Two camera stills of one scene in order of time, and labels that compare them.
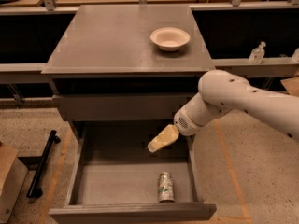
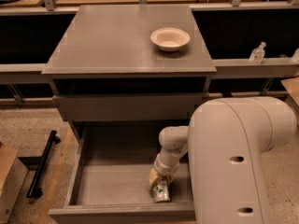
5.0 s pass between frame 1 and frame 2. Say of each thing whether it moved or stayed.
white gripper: moved
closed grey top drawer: stayed
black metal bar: stayed
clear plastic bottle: stayed
